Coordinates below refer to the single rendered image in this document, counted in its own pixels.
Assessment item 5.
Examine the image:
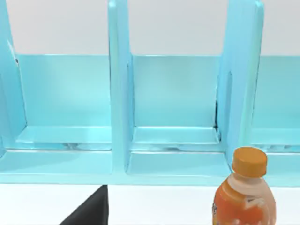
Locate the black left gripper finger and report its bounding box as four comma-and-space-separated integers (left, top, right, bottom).
58, 184, 110, 225

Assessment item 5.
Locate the light blue rack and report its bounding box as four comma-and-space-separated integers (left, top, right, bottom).
0, 0, 300, 187

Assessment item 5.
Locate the orange bottle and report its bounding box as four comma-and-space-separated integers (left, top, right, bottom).
212, 147, 278, 225

